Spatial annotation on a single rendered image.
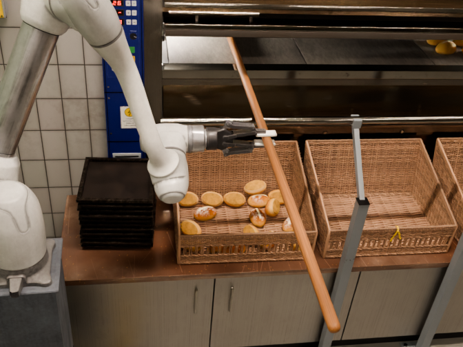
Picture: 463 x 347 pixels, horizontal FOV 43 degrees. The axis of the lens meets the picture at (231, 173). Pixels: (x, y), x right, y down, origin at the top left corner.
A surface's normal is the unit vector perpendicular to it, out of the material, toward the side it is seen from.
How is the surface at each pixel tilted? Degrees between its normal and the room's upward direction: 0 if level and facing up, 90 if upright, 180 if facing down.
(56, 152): 90
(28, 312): 90
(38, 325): 90
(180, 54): 0
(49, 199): 90
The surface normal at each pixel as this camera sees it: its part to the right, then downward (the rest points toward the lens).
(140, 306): 0.14, 0.60
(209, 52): 0.07, -0.80
